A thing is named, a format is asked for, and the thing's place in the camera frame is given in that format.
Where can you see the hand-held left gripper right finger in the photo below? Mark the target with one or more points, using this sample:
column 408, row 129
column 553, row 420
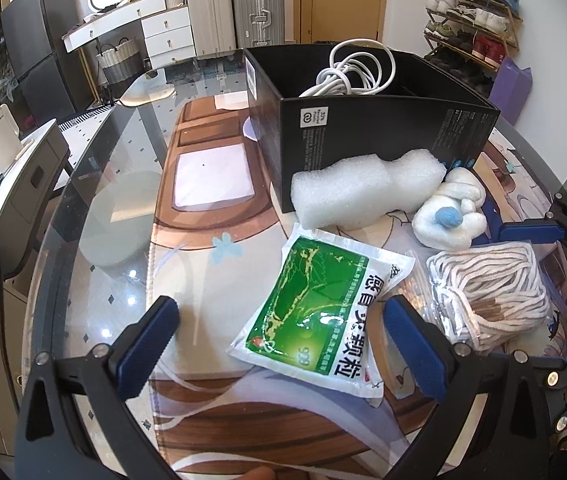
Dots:
column 413, row 350

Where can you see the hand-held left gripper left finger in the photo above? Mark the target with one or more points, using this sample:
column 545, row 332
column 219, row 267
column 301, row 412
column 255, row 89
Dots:
column 148, row 345

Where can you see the green white medicine packet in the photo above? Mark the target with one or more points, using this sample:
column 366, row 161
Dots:
column 318, row 310

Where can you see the black cardboard box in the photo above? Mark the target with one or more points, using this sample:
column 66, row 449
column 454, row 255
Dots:
column 363, row 125

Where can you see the white plush with blue ball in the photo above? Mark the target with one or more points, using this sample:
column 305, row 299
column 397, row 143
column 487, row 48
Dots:
column 451, row 220

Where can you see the purple bag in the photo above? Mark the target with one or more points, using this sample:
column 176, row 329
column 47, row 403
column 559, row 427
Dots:
column 511, row 92

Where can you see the white foam block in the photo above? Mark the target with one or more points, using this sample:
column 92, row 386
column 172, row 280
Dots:
column 358, row 187

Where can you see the wooden shoe rack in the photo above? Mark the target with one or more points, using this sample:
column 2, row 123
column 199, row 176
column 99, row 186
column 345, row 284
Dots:
column 473, row 25

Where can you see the grey cabinet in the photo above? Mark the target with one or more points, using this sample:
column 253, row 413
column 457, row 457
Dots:
column 38, row 180

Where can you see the rows of shoes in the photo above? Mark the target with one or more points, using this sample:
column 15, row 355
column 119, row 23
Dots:
column 468, row 10

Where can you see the black white striped mat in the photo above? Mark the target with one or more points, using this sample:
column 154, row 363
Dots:
column 85, row 117

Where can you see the woven grey white basket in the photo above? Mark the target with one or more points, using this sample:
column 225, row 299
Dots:
column 121, row 62

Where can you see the wooden door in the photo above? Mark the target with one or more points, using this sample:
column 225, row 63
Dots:
column 343, row 0

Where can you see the white dresser with drawers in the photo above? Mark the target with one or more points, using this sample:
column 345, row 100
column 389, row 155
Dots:
column 163, row 30

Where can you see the dark grey fridge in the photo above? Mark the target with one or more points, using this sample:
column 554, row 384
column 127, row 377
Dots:
column 38, row 45

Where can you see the white suitcase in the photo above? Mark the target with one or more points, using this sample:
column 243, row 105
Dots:
column 211, row 15

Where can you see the silver suitcase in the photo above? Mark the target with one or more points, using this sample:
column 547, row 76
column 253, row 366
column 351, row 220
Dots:
column 258, row 10

